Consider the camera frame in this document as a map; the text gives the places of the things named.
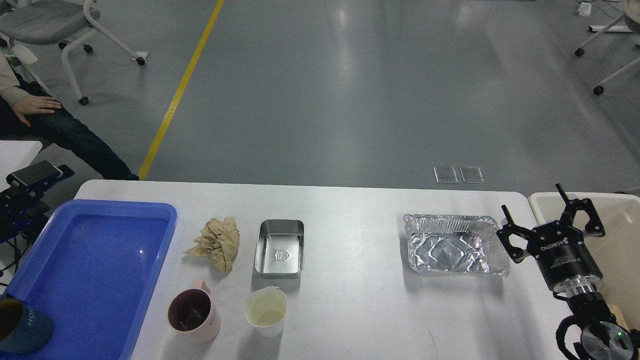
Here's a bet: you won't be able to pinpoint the seated person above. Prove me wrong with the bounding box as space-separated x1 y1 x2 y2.
0 54 140 181

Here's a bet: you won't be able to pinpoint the dark teal HOME mug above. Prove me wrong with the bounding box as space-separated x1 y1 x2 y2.
0 294 54 355

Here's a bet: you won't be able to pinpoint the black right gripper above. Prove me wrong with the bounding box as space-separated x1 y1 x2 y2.
496 183 606 292

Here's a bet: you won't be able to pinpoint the clear floor marker right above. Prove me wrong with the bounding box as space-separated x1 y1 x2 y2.
459 166 485 184

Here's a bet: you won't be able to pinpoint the grey office chair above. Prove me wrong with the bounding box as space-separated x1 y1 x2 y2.
1 0 148 106

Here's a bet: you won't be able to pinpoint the blue plastic tray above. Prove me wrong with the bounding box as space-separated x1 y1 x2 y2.
6 199 178 360

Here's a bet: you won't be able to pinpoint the white paper cup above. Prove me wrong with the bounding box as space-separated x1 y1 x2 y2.
244 285 287 338

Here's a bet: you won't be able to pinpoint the white chair base right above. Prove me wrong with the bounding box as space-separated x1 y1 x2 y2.
574 0 640 96

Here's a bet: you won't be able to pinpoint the crumpled brown paper napkin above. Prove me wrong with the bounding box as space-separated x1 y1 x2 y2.
184 216 240 274

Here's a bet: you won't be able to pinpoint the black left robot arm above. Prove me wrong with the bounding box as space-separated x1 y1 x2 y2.
0 161 74 243

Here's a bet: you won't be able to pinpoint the rectangular metal tin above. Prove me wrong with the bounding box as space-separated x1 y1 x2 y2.
254 219 305 280

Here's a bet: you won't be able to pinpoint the aluminium foil tray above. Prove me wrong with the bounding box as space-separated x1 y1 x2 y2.
403 213 511 277

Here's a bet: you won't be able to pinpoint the brown paper bag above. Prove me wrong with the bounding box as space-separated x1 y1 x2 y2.
605 303 628 330

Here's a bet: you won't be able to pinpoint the pink HOME mug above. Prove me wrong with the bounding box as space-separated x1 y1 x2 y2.
166 280 222 345

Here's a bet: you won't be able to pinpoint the white side table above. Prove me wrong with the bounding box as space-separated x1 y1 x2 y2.
0 140 42 192

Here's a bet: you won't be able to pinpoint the person's hand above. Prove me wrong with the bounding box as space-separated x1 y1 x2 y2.
10 95 62 127

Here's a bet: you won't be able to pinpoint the beige plastic bin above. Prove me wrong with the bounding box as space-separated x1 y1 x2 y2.
528 192 639 331

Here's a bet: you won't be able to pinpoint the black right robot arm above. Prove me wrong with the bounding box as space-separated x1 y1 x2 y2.
496 183 639 360

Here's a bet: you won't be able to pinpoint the black cables at left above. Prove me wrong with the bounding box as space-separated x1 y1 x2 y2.
0 235 26 288

